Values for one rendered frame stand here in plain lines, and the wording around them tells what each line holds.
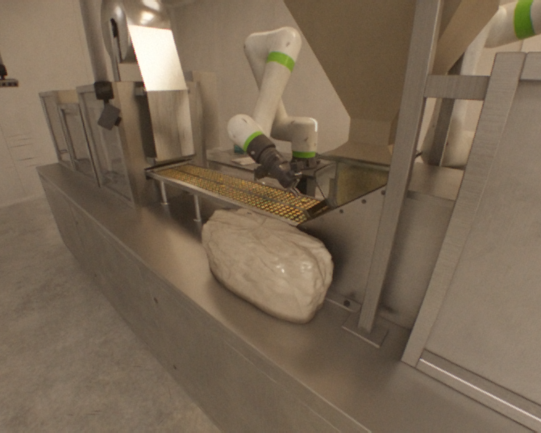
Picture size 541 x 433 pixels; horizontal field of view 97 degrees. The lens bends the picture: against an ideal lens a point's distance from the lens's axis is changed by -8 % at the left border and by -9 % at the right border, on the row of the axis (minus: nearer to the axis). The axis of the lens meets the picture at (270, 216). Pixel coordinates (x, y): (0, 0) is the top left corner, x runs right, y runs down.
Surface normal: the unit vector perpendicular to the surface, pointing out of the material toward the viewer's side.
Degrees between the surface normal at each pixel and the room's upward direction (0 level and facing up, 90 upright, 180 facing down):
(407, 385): 0
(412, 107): 90
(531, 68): 90
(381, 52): 114
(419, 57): 90
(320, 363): 0
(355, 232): 90
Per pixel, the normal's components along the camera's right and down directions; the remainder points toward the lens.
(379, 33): -0.59, 0.66
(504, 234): -0.65, 0.33
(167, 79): 0.72, -0.03
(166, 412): 0.00, -0.90
